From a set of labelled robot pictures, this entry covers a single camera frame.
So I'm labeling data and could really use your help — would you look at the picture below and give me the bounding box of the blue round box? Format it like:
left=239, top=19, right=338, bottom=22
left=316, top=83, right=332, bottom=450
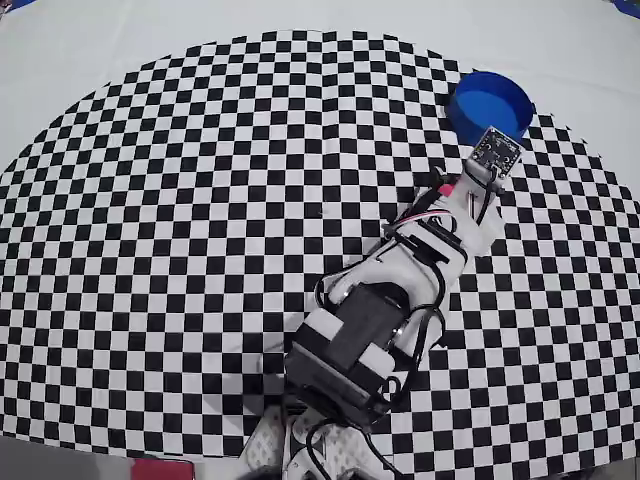
left=446, top=71, right=535, bottom=151

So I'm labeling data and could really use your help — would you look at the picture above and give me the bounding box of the black white checkered mat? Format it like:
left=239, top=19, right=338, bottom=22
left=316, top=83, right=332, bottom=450
left=0, top=0, right=640, bottom=476

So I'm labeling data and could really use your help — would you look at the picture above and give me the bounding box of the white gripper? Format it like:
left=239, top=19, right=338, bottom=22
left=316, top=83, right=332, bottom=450
left=439, top=164, right=506, bottom=257

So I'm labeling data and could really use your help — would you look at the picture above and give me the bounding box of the red flat object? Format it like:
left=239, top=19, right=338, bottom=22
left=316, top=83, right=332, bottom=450
left=130, top=458, right=195, bottom=480

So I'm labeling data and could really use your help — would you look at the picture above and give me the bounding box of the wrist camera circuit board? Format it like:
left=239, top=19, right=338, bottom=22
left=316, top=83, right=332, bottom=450
left=472, top=125, right=524, bottom=180

